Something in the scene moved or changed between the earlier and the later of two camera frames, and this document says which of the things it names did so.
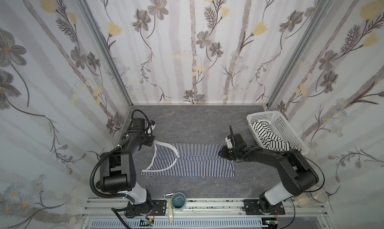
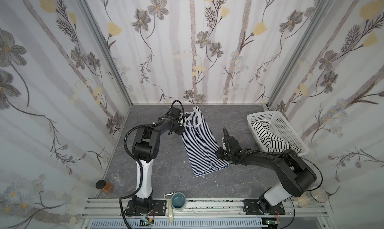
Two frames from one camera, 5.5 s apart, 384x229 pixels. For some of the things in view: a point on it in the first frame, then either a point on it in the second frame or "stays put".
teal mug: [178, 201] stays put
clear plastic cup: [306, 199] stays put
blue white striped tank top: [189, 159] to [205, 157]
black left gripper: [147, 140] to [180, 124]
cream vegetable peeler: [169, 197] stays put
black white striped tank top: [269, 141] stays put
